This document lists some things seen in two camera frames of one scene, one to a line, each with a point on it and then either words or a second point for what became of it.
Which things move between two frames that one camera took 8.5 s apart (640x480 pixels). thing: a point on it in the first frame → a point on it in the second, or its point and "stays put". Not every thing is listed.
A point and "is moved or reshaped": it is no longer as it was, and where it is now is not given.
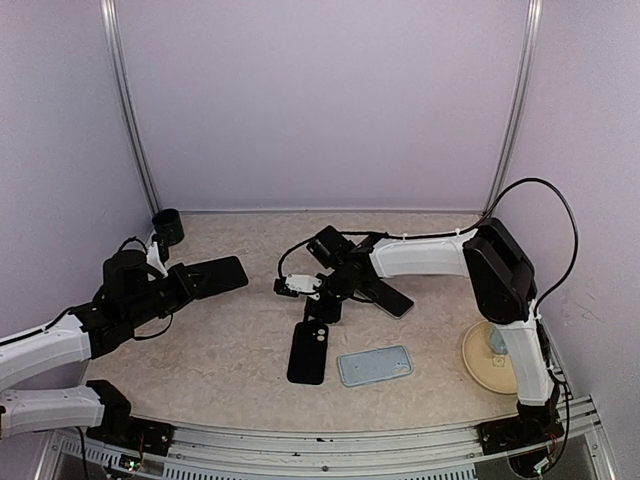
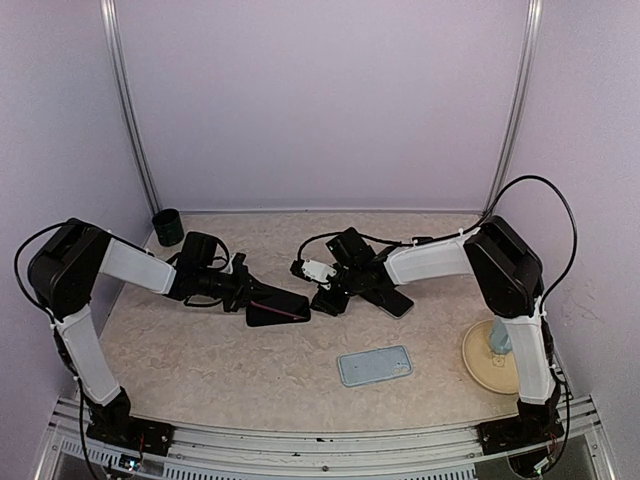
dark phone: [211, 277] is moved or reshaped
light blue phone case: [374, 365] stays put
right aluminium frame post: [515, 119] stays put
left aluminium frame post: [109, 9] stays put
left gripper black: [184, 296] → [244, 292]
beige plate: [491, 368] stays put
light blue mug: [497, 342] stays put
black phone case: [307, 359] → [278, 307]
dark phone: [392, 300] stays put
